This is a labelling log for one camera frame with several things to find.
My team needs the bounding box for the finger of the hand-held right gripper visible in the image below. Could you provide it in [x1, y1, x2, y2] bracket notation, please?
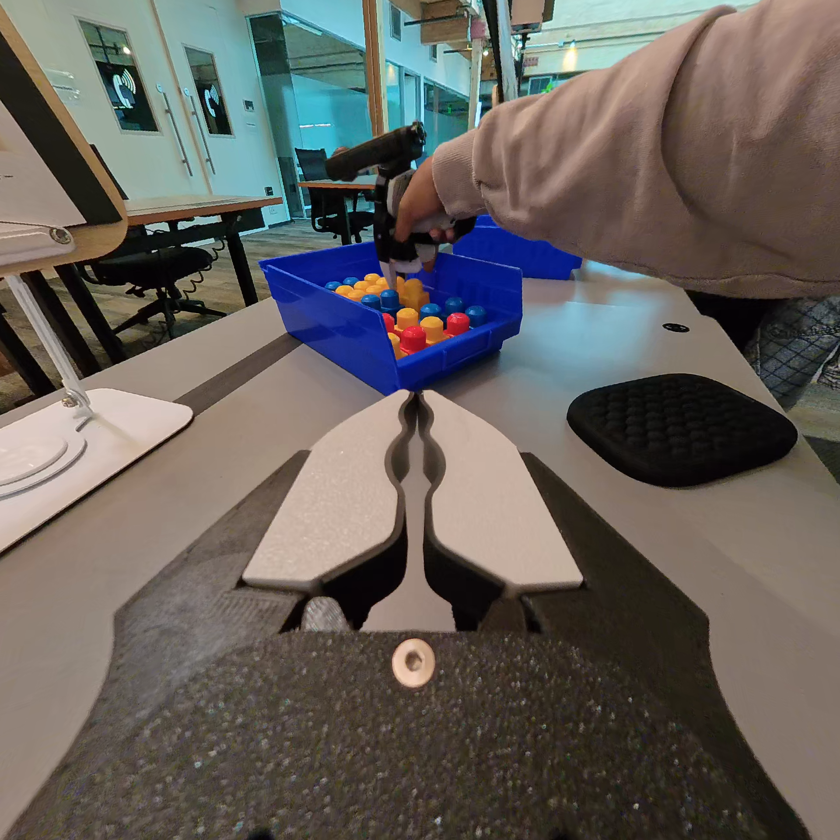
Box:
[382, 260, 426, 293]

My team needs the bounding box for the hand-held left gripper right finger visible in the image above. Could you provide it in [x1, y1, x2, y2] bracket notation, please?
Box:
[417, 390, 585, 631]

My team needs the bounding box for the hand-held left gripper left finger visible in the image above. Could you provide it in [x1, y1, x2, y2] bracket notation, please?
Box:
[241, 390, 417, 630]

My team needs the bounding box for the pile of colourful mega blocks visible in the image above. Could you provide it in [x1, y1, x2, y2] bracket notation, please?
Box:
[323, 272, 490, 361]

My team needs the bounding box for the blue plastic bin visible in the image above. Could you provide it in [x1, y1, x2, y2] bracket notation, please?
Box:
[258, 241, 525, 396]
[451, 214, 584, 282]

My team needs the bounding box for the person's right forearm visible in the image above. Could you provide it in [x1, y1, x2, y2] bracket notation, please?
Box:
[431, 5, 840, 300]

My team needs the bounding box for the person's right hand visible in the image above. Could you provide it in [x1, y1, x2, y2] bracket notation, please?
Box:
[394, 156, 462, 240]

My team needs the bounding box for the long wooden desk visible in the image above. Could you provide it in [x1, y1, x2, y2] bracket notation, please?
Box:
[297, 177, 379, 245]

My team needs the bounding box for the black office chair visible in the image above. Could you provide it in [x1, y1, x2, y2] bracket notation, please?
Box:
[293, 147, 376, 245]
[77, 143, 221, 342]

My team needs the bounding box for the wooden pillar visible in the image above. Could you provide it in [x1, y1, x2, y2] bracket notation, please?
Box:
[363, 0, 388, 135]

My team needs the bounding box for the white door with phone sign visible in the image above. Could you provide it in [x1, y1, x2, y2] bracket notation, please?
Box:
[157, 0, 284, 198]
[20, 0, 211, 198]

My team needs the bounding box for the wooden desk with black legs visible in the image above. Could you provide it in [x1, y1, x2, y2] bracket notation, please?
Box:
[125, 195, 284, 309]

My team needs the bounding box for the black wrist rest pad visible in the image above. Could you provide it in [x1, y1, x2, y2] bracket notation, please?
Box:
[566, 373, 799, 488]

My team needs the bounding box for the white sign stand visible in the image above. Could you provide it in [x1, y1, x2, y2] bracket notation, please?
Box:
[0, 220, 194, 555]

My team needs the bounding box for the wooden sign board with paper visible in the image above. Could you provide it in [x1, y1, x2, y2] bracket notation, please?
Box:
[0, 7, 129, 269]

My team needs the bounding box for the black pole with camera box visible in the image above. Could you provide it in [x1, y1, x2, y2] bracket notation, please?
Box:
[481, 0, 556, 106]

